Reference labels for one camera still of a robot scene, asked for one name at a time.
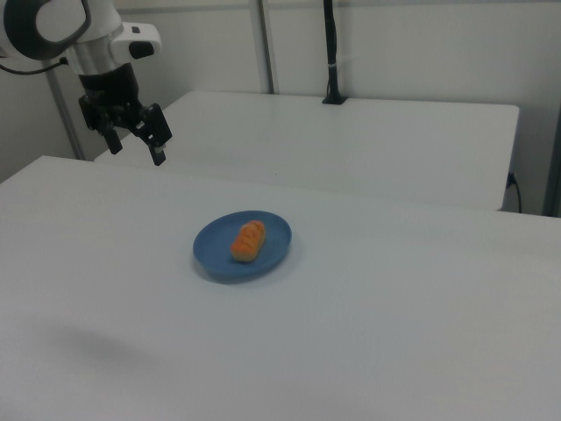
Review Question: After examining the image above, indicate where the silver aluminium frame post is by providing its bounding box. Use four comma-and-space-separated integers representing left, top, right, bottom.
46, 71, 87, 161
252, 0, 280, 95

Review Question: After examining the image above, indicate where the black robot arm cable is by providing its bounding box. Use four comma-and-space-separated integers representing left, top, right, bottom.
0, 56, 69, 76

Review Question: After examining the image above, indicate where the black power cable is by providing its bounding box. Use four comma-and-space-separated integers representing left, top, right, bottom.
507, 172, 523, 214

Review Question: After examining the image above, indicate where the blue round plate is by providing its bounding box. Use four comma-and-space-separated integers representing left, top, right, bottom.
192, 210, 294, 284

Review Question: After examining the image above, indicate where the orange bread loaf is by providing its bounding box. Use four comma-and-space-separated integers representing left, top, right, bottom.
230, 220, 267, 264

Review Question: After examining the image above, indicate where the black camera pole with clamp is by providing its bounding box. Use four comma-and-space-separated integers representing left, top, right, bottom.
322, 0, 349, 106

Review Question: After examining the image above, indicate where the white side table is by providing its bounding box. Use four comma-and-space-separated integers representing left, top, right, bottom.
94, 90, 522, 212

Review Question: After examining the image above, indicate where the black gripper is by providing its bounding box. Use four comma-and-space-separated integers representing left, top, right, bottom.
77, 62, 174, 167

